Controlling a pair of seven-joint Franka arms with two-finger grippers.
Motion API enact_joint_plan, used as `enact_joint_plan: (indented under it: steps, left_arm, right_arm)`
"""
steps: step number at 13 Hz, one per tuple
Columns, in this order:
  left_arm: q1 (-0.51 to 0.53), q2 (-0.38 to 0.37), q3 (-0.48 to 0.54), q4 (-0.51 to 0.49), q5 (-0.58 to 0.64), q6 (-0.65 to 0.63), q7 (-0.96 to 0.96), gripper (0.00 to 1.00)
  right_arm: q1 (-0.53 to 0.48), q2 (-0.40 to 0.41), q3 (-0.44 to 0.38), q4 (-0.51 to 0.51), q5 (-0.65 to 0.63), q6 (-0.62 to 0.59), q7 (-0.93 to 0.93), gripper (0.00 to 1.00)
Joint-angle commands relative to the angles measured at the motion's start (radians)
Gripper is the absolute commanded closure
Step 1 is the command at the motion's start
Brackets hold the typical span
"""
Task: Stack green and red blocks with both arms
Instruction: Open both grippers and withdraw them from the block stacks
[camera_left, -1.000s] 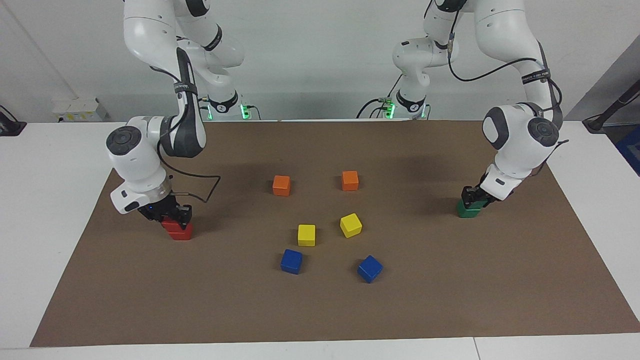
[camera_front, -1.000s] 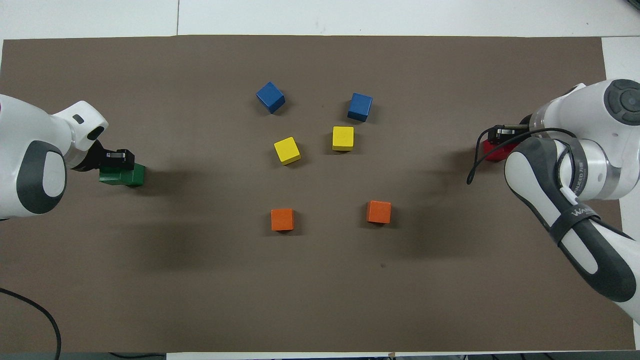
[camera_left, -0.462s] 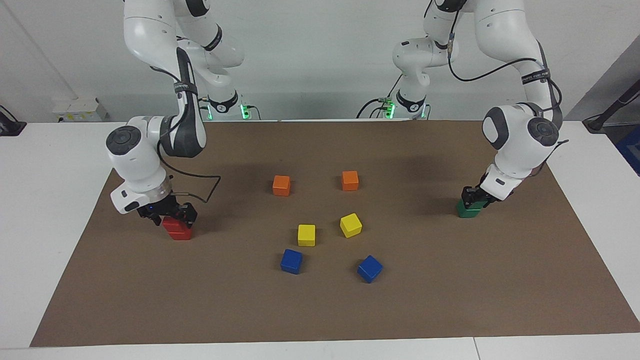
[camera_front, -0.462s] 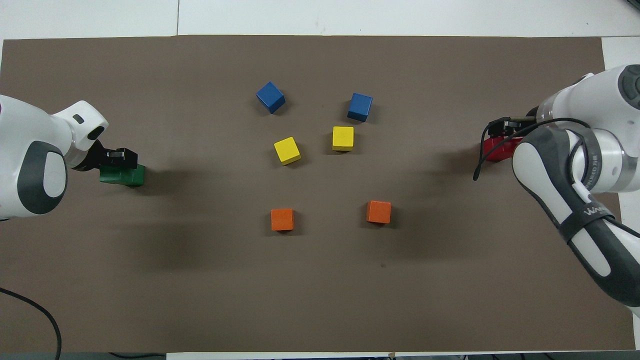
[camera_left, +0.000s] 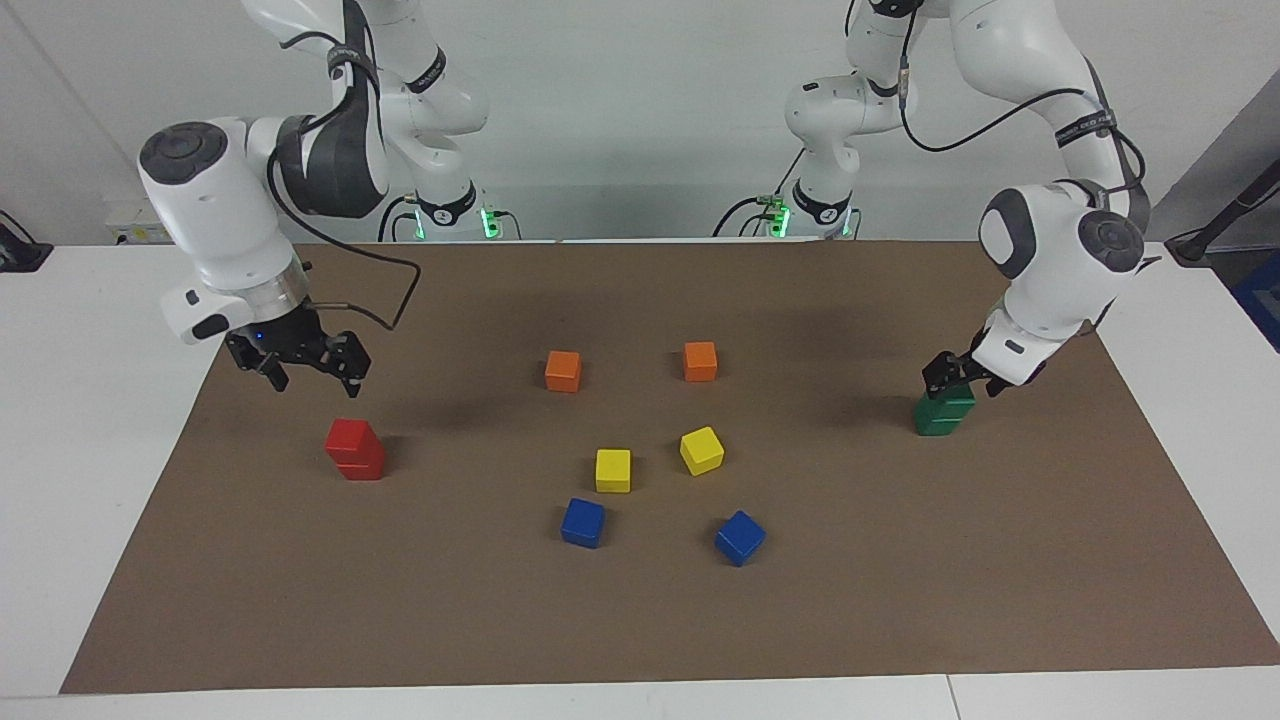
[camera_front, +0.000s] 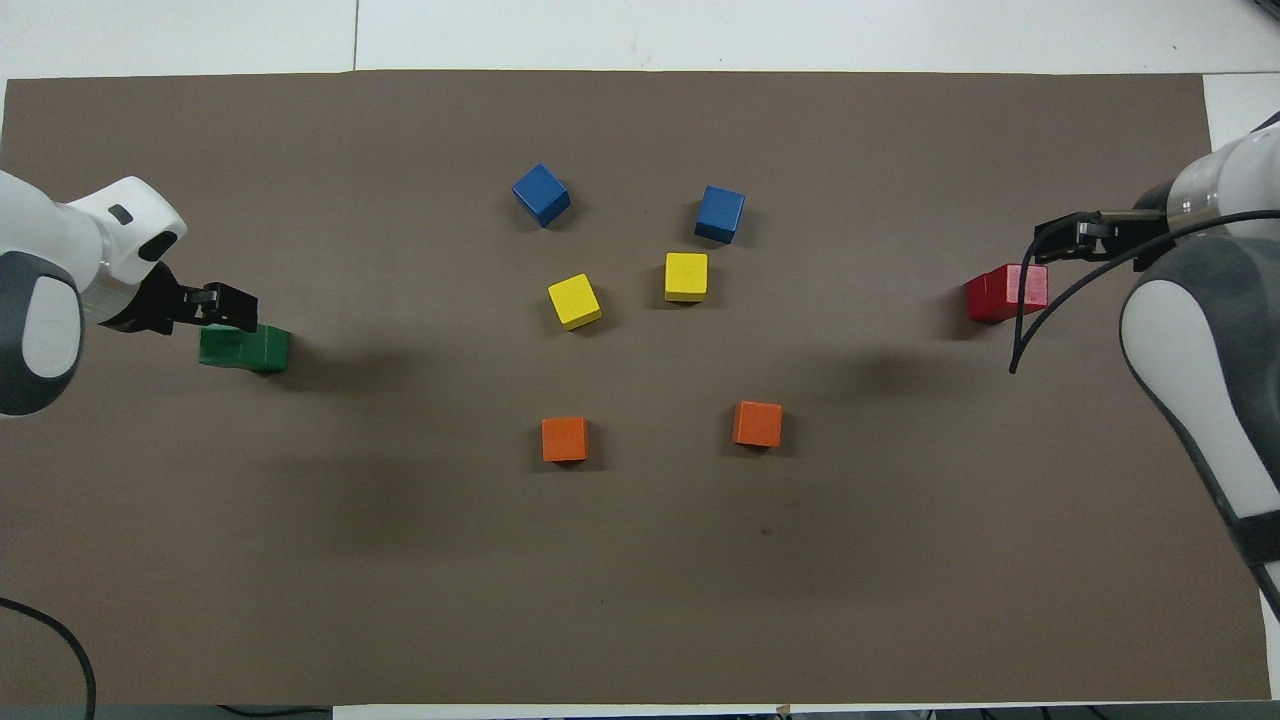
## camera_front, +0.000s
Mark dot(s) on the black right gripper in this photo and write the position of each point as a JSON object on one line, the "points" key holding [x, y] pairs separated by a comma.
{"points": [[1140, 235]]}

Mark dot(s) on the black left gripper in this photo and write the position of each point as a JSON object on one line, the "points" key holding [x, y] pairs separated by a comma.
{"points": [[150, 305]]}

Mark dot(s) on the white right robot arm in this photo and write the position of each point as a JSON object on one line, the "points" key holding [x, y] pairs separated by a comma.
{"points": [[1200, 330]]}

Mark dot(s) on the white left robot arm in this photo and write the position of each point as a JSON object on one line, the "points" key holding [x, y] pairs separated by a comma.
{"points": [[40, 240]]}

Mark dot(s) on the blue wooden block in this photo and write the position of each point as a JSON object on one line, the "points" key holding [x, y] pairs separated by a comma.
{"points": [[720, 212], [541, 195]]}

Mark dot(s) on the yellow wooden block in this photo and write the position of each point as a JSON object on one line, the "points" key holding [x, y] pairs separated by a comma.
{"points": [[574, 300], [686, 275]]}

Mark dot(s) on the orange wooden block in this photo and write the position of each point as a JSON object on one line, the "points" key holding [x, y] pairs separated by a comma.
{"points": [[565, 438], [757, 423]]}

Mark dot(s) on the brown table mat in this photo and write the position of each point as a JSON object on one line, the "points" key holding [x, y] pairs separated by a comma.
{"points": [[640, 560]]}

